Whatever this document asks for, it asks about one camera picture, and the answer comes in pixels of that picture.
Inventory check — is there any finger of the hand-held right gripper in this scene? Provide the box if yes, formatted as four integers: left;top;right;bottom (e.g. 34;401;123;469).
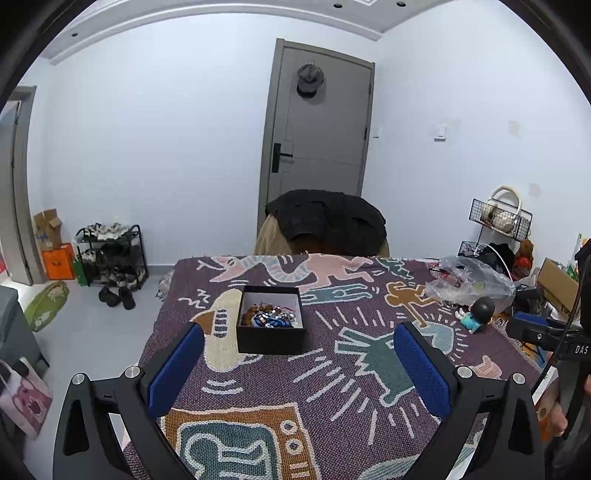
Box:
506;311;585;354

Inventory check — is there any grey doorway frame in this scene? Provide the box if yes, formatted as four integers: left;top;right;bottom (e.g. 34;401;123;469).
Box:
0;85;38;286

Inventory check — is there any black door handle lock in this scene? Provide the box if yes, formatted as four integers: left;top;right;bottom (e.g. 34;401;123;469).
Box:
271;143;295;173

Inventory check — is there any person's right hand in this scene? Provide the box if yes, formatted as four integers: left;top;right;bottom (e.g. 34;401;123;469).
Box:
547;371;591;437

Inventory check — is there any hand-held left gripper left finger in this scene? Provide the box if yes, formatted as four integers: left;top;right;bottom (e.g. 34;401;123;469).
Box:
52;320;206;480

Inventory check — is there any grey sofa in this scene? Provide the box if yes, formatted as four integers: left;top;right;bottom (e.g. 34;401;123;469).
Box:
0;285;49;384

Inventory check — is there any grey door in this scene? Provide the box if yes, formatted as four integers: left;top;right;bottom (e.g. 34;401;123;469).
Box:
257;38;376;243

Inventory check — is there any printed woven blanket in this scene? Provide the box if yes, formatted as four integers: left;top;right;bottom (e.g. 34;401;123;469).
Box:
122;253;546;480

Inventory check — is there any green floor mat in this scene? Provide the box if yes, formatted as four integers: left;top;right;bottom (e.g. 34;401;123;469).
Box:
24;280;70;332

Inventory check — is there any open cardboard box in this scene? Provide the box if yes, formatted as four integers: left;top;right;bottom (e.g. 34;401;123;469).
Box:
536;257;581;315

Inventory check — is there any brown cardboard box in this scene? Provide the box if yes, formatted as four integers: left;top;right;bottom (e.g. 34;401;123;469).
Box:
33;209;64;252

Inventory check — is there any pair of grey sneakers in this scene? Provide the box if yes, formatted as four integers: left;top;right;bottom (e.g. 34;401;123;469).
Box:
76;223;136;241

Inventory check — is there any grey cap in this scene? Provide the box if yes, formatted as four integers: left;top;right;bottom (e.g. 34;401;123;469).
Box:
296;63;324;97

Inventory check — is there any orange box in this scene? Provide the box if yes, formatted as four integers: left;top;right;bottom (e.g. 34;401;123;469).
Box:
41;243;75;281

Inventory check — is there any black haired cartoon figurine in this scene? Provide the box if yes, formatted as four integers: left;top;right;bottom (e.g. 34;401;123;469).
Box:
455;296;496;332

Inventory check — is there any pile of beaded jewelry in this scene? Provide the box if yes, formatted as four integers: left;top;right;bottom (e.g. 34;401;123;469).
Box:
241;300;298;329

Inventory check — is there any black shoe rack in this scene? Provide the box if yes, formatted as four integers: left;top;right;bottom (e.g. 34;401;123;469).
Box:
74;224;149;287

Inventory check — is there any black wire basket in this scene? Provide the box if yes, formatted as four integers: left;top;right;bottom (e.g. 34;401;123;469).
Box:
470;198;533;241
458;240;492;259

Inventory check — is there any clear plastic bag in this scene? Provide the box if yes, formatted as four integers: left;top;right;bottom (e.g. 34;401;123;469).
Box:
425;255;517;311

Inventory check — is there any tan chair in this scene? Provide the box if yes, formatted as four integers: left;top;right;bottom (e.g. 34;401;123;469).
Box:
254;215;391;257

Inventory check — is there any brown red plush toy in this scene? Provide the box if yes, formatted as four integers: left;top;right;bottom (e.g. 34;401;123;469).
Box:
514;239;536;271

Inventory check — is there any black bag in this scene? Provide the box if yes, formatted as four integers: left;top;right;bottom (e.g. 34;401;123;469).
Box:
487;242;516;273

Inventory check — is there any black jacket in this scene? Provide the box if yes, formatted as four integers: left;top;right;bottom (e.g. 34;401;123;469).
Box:
265;189;387;257

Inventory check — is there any cream handbag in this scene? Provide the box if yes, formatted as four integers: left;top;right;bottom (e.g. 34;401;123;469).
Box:
480;185;523;232

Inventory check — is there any black jewelry box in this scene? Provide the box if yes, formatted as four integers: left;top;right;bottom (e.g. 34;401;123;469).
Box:
235;285;308;356

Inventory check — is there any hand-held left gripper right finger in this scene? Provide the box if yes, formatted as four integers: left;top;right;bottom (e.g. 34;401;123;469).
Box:
392;320;546;480

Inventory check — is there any pink printed tote bag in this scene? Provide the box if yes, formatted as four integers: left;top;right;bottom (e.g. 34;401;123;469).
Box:
0;356;54;439

